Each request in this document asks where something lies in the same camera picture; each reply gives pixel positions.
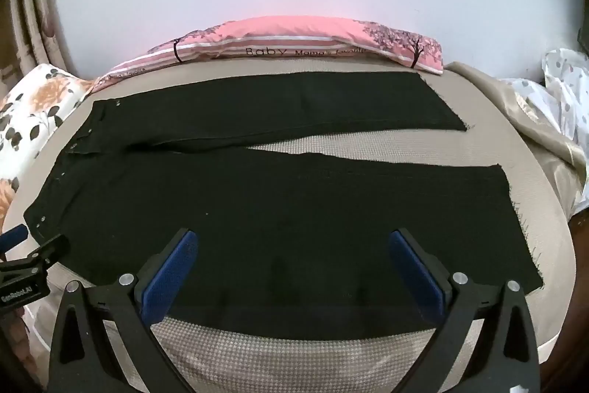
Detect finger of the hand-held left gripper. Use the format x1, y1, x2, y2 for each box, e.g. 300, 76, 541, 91
19, 235, 71, 275
0, 224, 28, 256

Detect pink striped tree-print pillow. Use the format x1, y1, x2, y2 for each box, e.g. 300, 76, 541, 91
94, 16, 445, 92

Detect beige woven bed mat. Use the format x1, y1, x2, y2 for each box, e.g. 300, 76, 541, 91
9, 56, 577, 393

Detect black pants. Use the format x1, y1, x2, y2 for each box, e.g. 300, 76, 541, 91
23, 72, 544, 322

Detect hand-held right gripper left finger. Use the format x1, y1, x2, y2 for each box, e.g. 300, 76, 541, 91
48, 228, 200, 393

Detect beige curtain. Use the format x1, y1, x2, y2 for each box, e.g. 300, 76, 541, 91
0, 0, 71, 99

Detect beige satin blanket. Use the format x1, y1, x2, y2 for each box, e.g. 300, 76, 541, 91
444, 62, 589, 215

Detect white dotted cloth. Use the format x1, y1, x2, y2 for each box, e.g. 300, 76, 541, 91
499, 48, 589, 155

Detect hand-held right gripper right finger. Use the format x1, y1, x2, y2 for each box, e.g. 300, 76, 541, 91
388, 228, 542, 393

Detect white orange floral pillow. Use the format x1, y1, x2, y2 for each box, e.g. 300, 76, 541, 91
0, 63, 99, 229

